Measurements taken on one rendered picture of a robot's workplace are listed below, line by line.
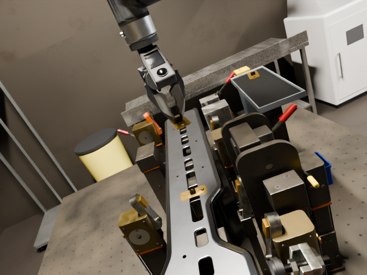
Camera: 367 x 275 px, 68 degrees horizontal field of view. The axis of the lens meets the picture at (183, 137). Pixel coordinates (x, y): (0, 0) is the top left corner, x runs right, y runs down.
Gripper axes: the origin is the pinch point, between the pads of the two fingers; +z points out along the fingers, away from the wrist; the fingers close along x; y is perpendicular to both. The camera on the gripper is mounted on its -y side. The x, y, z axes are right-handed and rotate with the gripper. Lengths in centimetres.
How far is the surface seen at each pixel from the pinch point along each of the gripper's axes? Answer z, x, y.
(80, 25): -38, 14, 239
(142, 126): 20, 8, 62
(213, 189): 25.9, -1.2, 0.1
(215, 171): 25.6, -5.5, 6.9
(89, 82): 13, 33, 239
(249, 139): 7.0, -10.5, -14.9
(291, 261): 4.6, 1.8, -45.6
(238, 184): 16.7, -4.5, -14.8
